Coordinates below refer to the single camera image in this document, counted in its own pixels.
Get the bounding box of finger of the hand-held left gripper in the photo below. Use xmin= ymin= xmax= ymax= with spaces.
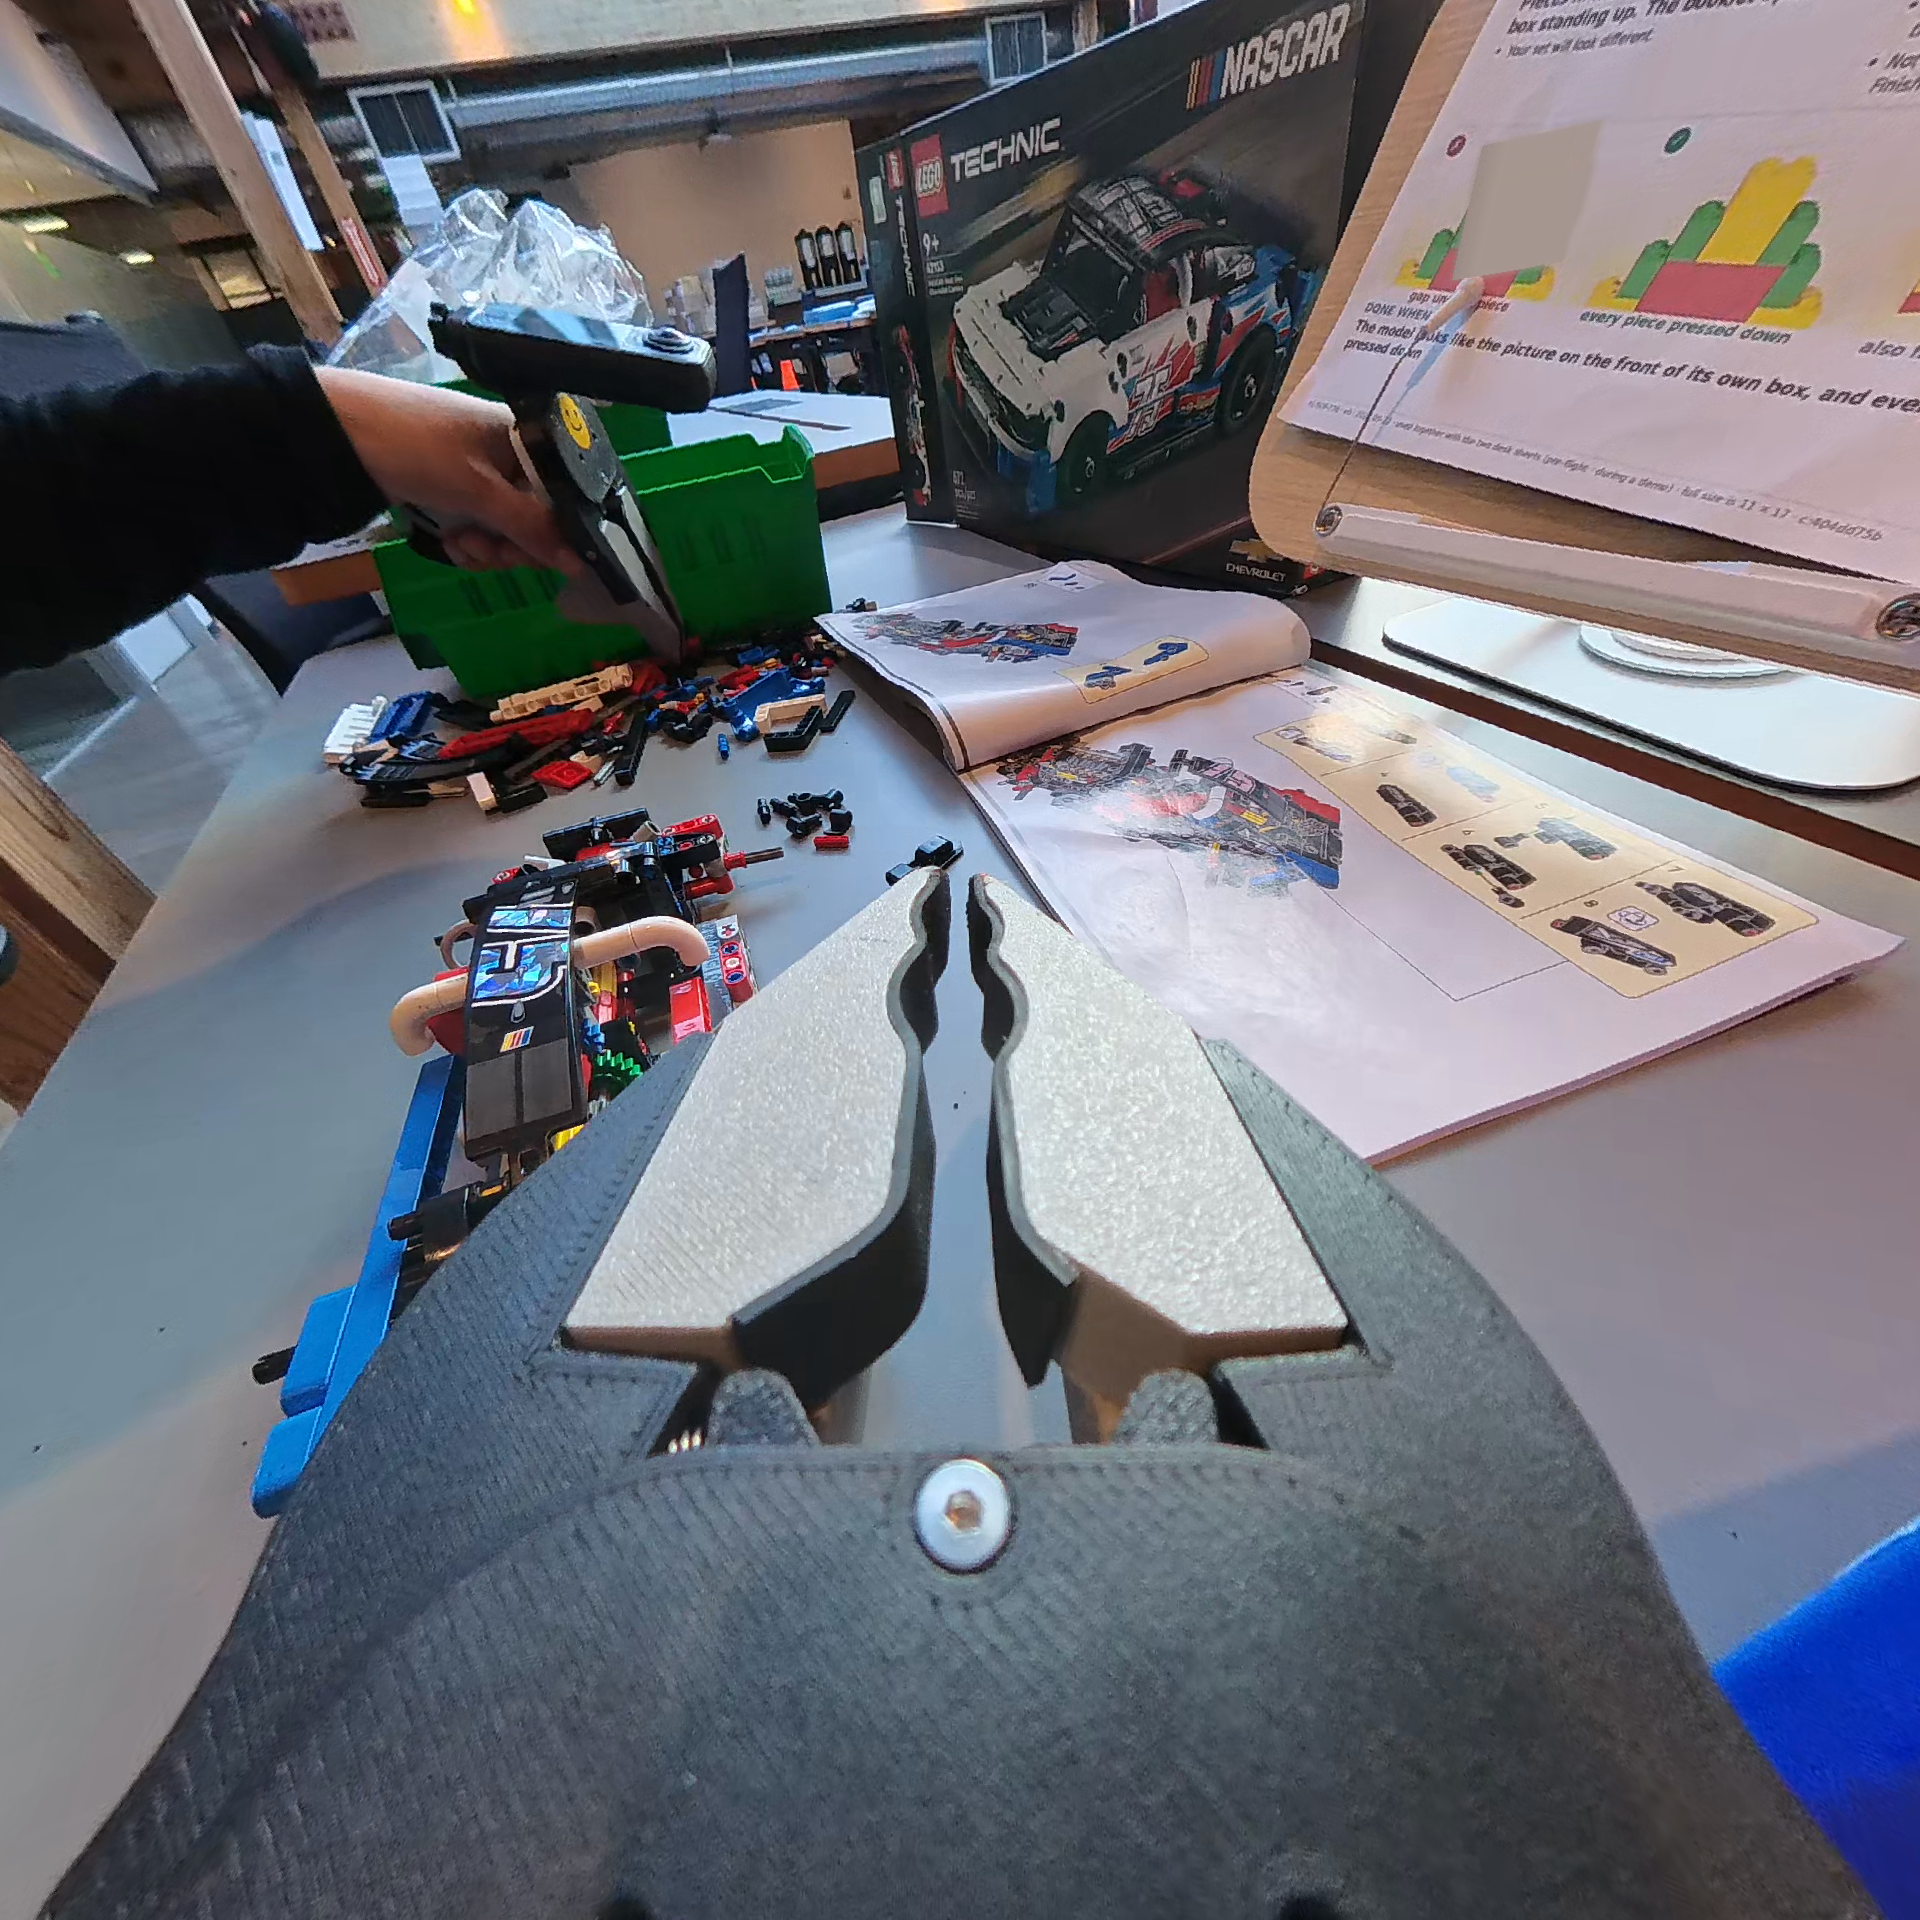
xmin=613 ymin=491 xmax=695 ymax=666
xmin=561 ymin=514 xmax=671 ymax=666

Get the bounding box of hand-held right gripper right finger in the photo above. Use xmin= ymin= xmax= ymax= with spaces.
xmin=967 ymin=873 xmax=1354 ymax=1444

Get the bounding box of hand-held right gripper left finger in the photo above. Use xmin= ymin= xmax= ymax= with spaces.
xmin=562 ymin=867 xmax=958 ymax=1412

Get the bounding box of pile of toy building pieces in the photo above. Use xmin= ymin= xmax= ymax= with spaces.
xmin=322 ymin=632 xmax=857 ymax=812

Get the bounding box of partly built toy car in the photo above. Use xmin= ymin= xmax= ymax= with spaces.
xmin=252 ymin=809 xmax=781 ymax=1519

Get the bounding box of person's left forearm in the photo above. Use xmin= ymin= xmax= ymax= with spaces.
xmin=0 ymin=322 xmax=388 ymax=676

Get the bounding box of grey desk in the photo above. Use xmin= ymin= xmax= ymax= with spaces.
xmin=0 ymin=504 xmax=1920 ymax=1920

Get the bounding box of person's left hand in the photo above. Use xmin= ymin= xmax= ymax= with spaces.
xmin=319 ymin=364 xmax=589 ymax=584

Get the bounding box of green storage bin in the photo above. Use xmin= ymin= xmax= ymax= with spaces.
xmin=372 ymin=383 xmax=835 ymax=705

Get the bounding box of clear plastic bag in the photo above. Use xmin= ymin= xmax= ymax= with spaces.
xmin=322 ymin=187 xmax=653 ymax=415

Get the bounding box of white background table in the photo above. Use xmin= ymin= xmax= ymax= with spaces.
xmin=668 ymin=391 xmax=902 ymax=482

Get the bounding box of open instruction booklet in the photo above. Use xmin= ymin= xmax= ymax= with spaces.
xmin=817 ymin=560 xmax=1906 ymax=1164

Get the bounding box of toy car set box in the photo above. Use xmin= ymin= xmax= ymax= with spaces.
xmin=855 ymin=0 xmax=1404 ymax=599

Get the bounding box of wooden panel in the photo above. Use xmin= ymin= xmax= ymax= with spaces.
xmin=0 ymin=744 xmax=154 ymax=1114

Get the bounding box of wooden document stand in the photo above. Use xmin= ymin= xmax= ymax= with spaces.
xmin=1249 ymin=0 xmax=1920 ymax=793

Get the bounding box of blue storage bin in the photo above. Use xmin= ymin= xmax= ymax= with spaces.
xmin=1716 ymin=1522 xmax=1920 ymax=1920

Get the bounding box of printed instruction sheet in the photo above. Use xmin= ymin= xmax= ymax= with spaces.
xmin=1283 ymin=0 xmax=1920 ymax=541

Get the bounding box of wooden post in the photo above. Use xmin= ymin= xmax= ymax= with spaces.
xmin=127 ymin=0 xmax=347 ymax=348

